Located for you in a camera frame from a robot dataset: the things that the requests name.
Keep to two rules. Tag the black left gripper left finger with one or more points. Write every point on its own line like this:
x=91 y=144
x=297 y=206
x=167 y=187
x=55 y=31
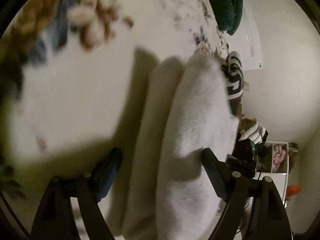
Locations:
x=69 y=206

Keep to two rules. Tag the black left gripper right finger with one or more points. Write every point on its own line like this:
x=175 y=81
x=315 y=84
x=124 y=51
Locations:
x=251 y=204

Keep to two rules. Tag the white knitted lace garment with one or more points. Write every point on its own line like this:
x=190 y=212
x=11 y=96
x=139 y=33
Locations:
x=162 y=190

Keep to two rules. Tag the striped white cloth pile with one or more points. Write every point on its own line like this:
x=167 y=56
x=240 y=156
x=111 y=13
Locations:
x=254 y=133

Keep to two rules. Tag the white cubby shelf unit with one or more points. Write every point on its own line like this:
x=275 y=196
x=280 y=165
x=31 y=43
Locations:
x=264 y=168

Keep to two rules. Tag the pink cloth in shelf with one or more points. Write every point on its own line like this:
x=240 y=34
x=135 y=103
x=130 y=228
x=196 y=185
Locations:
x=279 y=155

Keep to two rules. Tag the orange object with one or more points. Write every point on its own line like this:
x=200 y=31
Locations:
x=293 y=190

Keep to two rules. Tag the dark green velvet pillow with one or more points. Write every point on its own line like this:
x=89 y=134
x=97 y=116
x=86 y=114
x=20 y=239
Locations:
x=228 y=14

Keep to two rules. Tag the floral cream bed blanket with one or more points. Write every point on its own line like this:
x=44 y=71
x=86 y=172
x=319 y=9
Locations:
x=84 y=91

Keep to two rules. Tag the white paper wall sheet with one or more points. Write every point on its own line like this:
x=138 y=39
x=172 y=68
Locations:
x=246 y=41

